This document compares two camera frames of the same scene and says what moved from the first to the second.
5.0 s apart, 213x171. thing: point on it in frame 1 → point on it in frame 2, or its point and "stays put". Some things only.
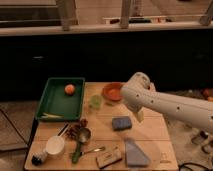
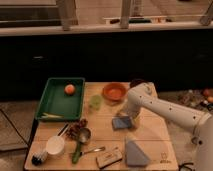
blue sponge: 121,123 stays put
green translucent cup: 95,102 stays put
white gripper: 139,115 → 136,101
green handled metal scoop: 84,135 stays put
